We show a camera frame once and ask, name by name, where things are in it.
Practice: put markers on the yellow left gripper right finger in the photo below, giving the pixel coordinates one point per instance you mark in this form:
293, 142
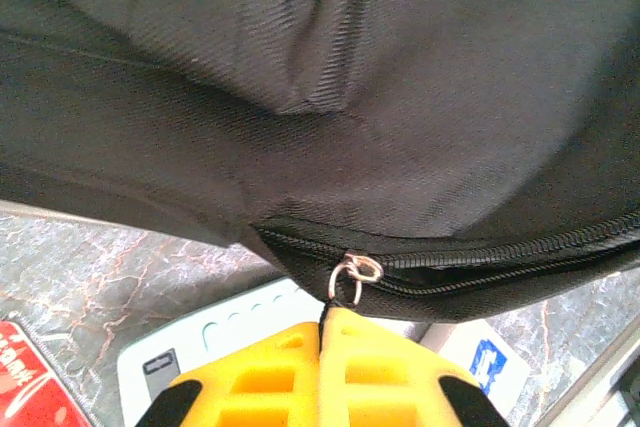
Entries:
380, 372

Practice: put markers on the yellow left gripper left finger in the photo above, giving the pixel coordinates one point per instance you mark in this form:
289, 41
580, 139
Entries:
280, 372

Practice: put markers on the white ruler set package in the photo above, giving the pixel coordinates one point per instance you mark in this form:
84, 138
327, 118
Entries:
175, 342

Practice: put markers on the red pouch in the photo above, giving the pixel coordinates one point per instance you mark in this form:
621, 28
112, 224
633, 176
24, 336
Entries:
30, 387

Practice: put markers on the black backpack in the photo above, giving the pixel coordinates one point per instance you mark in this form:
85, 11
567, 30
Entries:
350, 97

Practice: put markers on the aluminium base rail beam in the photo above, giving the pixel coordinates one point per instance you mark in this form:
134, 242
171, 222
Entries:
600, 392

